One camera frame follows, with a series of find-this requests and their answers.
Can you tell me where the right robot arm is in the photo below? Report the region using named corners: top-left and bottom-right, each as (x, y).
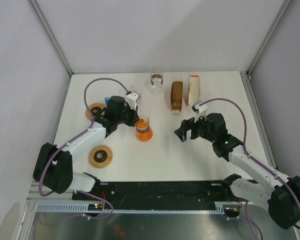
top-left (174, 113), bottom-right (300, 230)

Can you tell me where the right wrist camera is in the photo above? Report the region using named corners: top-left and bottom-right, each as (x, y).
top-left (191, 101), bottom-right (208, 122)

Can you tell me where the wooden dripper holder ring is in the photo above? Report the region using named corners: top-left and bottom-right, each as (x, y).
top-left (85, 102), bottom-right (106, 120)

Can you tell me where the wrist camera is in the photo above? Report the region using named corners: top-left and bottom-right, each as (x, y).
top-left (191, 101), bottom-right (208, 122)
top-left (125, 92), bottom-right (138, 110)

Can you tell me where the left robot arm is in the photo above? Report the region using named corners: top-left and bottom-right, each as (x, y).
top-left (33, 92), bottom-right (139, 200)

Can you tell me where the grey cable duct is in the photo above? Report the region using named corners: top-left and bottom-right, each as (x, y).
top-left (35, 201), bottom-right (242, 214)

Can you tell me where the pink glass dripper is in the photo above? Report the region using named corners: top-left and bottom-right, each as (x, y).
top-left (129, 85), bottom-right (142, 105)

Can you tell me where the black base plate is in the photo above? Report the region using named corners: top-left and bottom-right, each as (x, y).
top-left (71, 180), bottom-right (251, 212)

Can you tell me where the clear glass carafe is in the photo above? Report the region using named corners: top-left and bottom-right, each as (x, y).
top-left (149, 70), bottom-right (164, 96)

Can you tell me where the orange glass carafe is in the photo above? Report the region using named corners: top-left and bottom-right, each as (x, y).
top-left (134, 115), bottom-right (153, 142)

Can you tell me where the blue ribbed glass dripper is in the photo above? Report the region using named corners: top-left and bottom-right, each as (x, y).
top-left (104, 97), bottom-right (110, 106)

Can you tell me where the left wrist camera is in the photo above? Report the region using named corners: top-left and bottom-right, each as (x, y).
top-left (125, 92), bottom-right (138, 110)

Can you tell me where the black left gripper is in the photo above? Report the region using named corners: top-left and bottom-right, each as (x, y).
top-left (115, 102), bottom-right (140, 128)

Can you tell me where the orange box of white filters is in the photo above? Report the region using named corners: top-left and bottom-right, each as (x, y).
top-left (187, 74), bottom-right (201, 107)

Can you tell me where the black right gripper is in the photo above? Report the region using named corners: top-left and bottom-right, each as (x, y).
top-left (174, 111), bottom-right (216, 143)

